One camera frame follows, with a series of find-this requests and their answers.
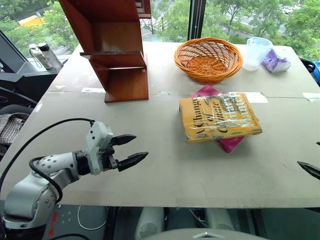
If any yellow vehicle outside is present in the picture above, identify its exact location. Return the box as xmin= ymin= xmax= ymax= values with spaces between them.
xmin=17 ymin=14 xmax=44 ymax=28

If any black side desk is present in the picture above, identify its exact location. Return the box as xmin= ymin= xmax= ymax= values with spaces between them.
xmin=0 ymin=29 xmax=70 ymax=106

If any white rounded robot leg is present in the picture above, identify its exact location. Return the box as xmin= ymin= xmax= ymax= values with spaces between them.
xmin=204 ymin=208 xmax=241 ymax=233
xmin=135 ymin=207 xmax=166 ymax=240

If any orange wicker basket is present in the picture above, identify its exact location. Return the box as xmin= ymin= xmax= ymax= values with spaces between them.
xmin=173 ymin=37 xmax=244 ymax=85

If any clear plastic measuring cup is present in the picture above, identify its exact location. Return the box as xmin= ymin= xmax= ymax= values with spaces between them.
xmin=242 ymin=37 xmax=274 ymax=72

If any white floor cable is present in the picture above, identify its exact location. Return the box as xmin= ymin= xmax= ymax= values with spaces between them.
xmin=76 ymin=204 xmax=109 ymax=230

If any checked cloth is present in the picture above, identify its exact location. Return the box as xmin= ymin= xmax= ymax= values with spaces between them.
xmin=0 ymin=112 xmax=31 ymax=156

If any dark water bottle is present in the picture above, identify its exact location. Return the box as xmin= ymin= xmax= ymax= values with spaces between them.
xmin=37 ymin=42 xmax=64 ymax=71

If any white water bottle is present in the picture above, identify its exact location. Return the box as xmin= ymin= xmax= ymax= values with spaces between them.
xmin=29 ymin=44 xmax=54 ymax=71

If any blue bin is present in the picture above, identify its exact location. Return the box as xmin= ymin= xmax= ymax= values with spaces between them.
xmin=312 ymin=60 xmax=320 ymax=86

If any pink book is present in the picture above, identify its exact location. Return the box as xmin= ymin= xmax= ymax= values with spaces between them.
xmin=187 ymin=84 xmax=246 ymax=154

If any yellow plastic-wrapped book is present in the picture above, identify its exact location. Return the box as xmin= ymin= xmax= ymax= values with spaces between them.
xmin=178 ymin=92 xmax=264 ymax=144

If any wooden shelf stand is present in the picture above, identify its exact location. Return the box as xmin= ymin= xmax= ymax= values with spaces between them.
xmin=58 ymin=0 xmax=153 ymax=104

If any grey robot torso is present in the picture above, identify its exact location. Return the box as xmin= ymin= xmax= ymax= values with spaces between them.
xmin=141 ymin=228 xmax=269 ymax=240

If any purple and white packet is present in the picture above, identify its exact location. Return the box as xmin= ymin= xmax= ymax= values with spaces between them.
xmin=261 ymin=48 xmax=292 ymax=74

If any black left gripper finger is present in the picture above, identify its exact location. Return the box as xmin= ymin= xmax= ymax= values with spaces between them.
xmin=117 ymin=151 xmax=150 ymax=173
xmin=110 ymin=134 xmax=138 ymax=147

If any black office chair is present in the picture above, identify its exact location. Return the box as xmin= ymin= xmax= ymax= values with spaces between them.
xmin=0 ymin=85 xmax=38 ymax=116

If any black window post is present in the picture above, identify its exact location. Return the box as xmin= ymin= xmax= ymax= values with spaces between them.
xmin=187 ymin=0 xmax=207 ymax=41

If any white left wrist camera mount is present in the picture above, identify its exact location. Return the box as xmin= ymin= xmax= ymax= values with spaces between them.
xmin=85 ymin=121 xmax=114 ymax=176

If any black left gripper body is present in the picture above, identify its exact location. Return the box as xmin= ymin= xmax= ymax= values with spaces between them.
xmin=99 ymin=142 xmax=120 ymax=174

